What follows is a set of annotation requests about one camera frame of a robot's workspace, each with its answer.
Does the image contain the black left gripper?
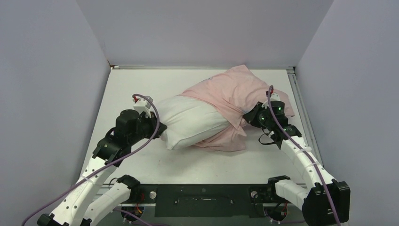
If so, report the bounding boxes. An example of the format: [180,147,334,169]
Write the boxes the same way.
[128,111,165,145]

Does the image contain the white pillow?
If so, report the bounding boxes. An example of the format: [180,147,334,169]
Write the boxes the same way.
[155,96,230,150]

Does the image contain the purple pink printed pillowcase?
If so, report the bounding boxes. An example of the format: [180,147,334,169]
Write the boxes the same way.
[179,65,295,153]

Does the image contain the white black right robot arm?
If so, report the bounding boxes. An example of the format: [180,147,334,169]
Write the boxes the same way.
[243,100,351,226]

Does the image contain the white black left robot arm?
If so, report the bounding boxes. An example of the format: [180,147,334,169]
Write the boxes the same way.
[37,109,166,226]

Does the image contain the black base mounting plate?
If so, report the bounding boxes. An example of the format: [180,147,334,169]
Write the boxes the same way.
[122,184,287,218]

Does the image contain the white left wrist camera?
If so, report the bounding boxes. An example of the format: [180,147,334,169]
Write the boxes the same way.
[132,95,153,118]

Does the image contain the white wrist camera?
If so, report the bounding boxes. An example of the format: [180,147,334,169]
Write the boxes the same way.
[263,89,280,108]
[132,95,153,118]

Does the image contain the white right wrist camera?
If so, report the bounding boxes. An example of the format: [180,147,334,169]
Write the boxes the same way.
[263,89,280,108]

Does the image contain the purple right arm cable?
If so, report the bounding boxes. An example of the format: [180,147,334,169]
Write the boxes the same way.
[266,85,342,226]

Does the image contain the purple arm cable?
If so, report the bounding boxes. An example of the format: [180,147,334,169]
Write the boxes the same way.
[266,85,342,226]
[21,93,175,226]

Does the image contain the aluminium frame rail right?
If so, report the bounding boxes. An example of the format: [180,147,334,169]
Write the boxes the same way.
[287,66,346,207]

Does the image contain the metal rail at back wall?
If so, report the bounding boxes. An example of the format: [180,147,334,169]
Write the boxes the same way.
[111,65,295,71]

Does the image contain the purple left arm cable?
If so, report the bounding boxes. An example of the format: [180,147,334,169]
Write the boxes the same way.
[21,93,175,226]

